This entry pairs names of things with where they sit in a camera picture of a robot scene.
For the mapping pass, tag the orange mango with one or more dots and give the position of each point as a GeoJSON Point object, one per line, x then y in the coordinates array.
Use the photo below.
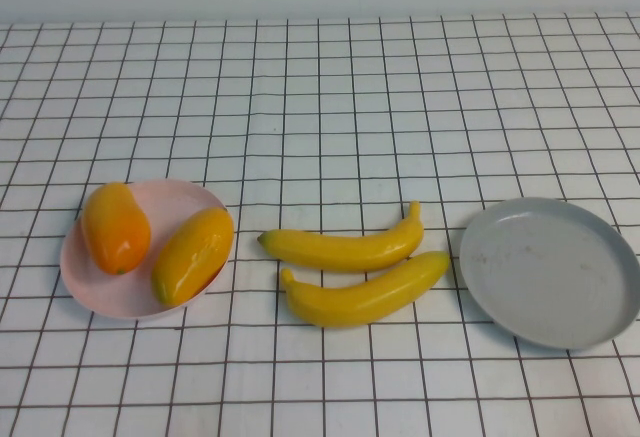
{"type": "Point", "coordinates": [115, 229]}

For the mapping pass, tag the white checked tablecloth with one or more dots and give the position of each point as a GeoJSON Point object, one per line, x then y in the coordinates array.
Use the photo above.
{"type": "Point", "coordinates": [320, 382]}

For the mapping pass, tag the grey round plate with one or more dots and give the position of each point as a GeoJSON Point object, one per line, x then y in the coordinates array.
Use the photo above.
{"type": "Point", "coordinates": [545, 272]}

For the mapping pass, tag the thick yellow banana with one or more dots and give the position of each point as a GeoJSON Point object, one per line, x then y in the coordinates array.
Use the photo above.
{"type": "Point", "coordinates": [360, 297]}

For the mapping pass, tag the pink round plate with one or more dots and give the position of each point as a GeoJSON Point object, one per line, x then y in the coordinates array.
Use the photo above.
{"type": "Point", "coordinates": [135, 292]}

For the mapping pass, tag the yellow mango with green tip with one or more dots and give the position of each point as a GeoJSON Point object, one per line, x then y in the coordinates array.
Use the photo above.
{"type": "Point", "coordinates": [192, 257]}

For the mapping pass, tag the slim yellow banana green tip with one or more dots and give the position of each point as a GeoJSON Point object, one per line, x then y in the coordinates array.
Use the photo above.
{"type": "Point", "coordinates": [345, 252]}

